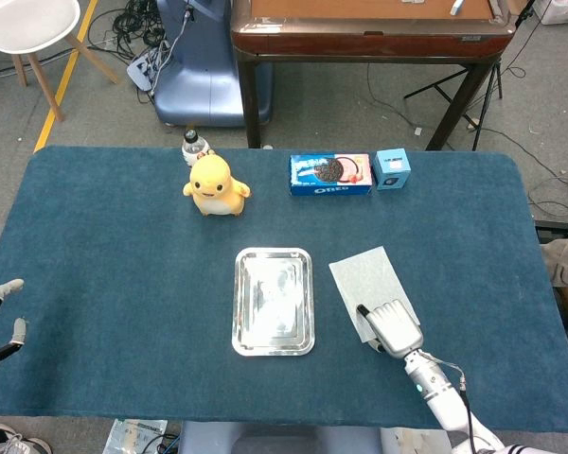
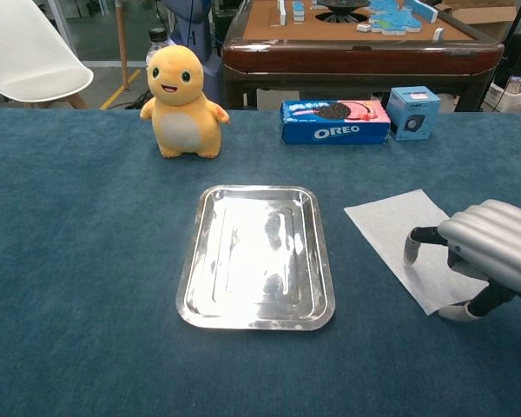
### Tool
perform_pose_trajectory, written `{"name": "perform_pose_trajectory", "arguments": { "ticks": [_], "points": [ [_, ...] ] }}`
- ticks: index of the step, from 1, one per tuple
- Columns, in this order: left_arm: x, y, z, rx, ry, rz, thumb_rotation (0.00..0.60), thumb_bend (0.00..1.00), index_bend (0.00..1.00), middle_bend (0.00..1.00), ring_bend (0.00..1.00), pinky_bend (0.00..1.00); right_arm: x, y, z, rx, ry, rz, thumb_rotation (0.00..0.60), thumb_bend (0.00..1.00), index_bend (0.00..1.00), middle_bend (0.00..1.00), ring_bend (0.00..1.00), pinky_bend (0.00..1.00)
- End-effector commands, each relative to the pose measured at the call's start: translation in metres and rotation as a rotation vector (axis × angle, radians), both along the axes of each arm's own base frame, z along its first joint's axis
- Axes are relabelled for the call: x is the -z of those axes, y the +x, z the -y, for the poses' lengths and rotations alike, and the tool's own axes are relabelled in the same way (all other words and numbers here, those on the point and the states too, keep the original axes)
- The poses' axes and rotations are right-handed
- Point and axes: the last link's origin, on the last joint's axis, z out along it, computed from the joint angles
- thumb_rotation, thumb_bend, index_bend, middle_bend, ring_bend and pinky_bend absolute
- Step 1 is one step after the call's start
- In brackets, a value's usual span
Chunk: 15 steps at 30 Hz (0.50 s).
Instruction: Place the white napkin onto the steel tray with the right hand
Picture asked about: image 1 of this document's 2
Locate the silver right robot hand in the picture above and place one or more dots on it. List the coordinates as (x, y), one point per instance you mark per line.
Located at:
(397, 328)

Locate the white paper sheet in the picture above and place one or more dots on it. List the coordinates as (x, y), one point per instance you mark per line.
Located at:
(367, 279)

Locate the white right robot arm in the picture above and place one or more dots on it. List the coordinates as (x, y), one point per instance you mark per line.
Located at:
(431, 383)

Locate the shiny metal tray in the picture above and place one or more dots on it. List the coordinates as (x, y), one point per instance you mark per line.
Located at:
(272, 302)

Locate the blue table cloth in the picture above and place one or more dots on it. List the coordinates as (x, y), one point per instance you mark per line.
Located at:
(123, 284)

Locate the grey sneaker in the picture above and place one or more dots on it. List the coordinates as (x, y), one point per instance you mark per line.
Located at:
(14, 442)

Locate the blue Oreo cookie box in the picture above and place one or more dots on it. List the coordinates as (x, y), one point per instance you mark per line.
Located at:
(331, 189)

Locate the small light blue box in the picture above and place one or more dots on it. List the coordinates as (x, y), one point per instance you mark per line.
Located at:
(392, 168)

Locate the grey blue robot torso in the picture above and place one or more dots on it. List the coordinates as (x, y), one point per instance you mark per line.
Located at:
(274, 440)

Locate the clear plastic bag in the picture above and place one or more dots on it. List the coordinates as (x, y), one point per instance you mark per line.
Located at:
(137, 435)

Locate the yellow plush dinosaur toy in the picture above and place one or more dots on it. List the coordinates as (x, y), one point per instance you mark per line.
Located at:
(215, 189)

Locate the black tripod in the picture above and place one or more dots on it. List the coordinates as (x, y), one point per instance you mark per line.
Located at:
(487, 94)

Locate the clear plastic water bottle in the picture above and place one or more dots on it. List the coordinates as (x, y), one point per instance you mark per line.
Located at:
(191, 146)

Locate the white power strip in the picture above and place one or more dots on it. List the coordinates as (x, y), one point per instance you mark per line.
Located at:
(142, 71)

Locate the white chair with wooden legs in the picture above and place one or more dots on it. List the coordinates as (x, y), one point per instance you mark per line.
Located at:
(23, 23)

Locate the brown mahjong table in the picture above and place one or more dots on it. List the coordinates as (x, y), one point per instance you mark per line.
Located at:
(369, 42)

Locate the blue grey machine base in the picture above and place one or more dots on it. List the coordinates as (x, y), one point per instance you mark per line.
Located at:
(203, 80)

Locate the black metal frame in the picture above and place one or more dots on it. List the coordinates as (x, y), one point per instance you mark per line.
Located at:
(561, 232)

